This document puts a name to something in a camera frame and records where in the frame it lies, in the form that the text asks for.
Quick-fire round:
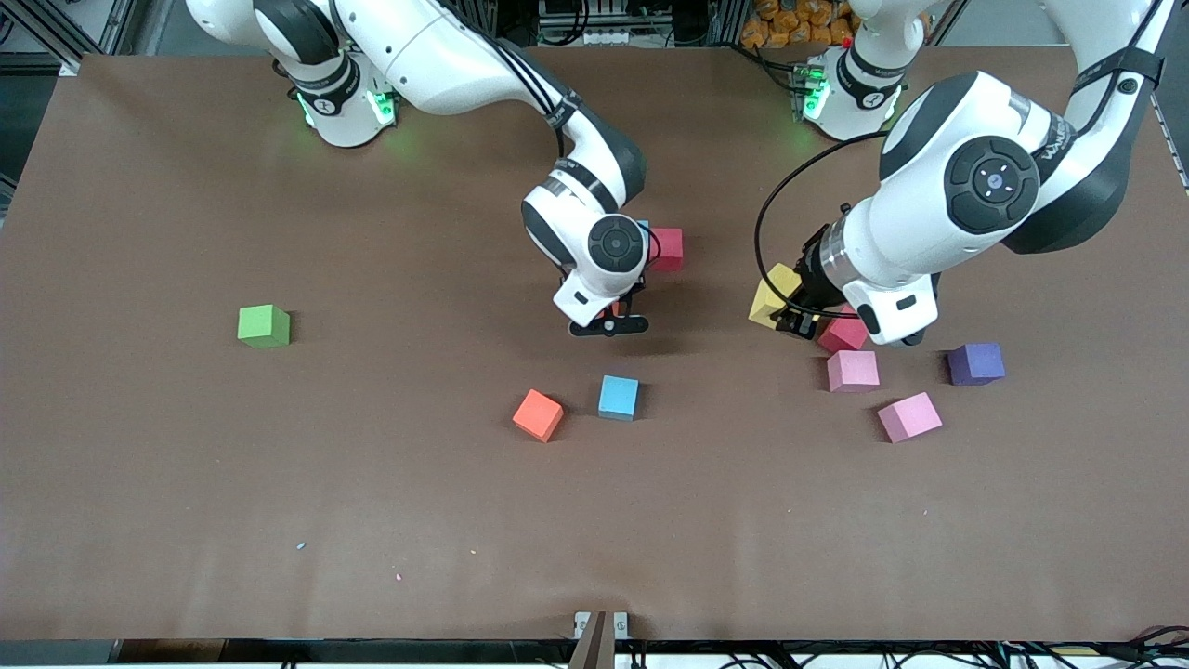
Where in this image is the yellow foam cube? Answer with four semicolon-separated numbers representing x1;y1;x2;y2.
749;263;803;328

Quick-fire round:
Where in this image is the pink foam cube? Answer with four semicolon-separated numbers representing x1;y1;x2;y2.
877;391;944;444
827;349;881;394

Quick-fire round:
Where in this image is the purple foam cube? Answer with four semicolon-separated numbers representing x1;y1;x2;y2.
948;342;1007;387

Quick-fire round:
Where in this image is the bag of orange objects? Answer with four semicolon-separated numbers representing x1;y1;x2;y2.
740;0;857;49

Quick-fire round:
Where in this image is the dark equipment box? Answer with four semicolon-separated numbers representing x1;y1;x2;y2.
537;0;716;47

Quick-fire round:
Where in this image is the green foam cube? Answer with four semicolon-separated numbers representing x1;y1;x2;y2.
237;304;291;349

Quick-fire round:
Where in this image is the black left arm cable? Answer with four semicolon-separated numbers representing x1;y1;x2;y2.
754;130;893;317

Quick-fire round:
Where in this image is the metal table bracket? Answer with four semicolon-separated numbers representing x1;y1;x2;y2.
573;610;630;642

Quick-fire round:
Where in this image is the brown camera mount pole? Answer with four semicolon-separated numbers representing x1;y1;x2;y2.
568;610;617;669

